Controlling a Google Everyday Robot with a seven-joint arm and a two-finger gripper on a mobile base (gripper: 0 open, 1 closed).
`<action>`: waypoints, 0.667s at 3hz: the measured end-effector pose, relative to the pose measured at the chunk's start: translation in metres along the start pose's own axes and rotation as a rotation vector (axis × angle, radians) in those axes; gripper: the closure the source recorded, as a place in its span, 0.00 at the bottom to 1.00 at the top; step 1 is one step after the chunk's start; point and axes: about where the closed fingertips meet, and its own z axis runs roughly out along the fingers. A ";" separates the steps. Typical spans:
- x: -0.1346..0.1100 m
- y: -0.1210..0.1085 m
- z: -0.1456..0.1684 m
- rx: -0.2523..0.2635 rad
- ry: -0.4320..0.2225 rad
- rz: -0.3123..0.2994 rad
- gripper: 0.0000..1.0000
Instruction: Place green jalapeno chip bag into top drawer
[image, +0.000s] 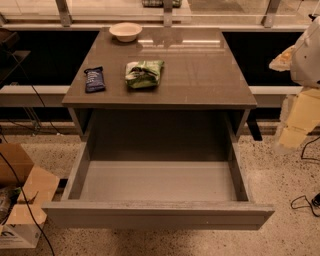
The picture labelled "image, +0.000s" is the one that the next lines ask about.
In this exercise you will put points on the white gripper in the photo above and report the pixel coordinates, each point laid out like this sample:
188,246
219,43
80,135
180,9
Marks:
307,61

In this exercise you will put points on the green jalapeno chip bag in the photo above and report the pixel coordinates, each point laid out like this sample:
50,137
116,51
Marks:
143,74

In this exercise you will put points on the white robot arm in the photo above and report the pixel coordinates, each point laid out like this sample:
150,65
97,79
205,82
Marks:
305,65

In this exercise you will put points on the grey cabinet with top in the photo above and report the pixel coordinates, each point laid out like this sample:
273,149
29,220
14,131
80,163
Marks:
164,68

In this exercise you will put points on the open grey top drawer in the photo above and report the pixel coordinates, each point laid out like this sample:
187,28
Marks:
158,170

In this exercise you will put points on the dark blue snack bag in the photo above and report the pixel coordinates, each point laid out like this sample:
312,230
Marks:
94,80

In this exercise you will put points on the white paper bowl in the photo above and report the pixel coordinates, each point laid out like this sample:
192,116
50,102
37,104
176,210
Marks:
125,31

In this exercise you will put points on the white low shelf bench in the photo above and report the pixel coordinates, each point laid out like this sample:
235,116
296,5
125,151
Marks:
32,96

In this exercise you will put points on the brown cardboard box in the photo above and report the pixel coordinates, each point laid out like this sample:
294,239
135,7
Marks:
25,187

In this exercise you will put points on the metal window frame railing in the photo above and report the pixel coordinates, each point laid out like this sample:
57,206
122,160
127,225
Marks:
228,15

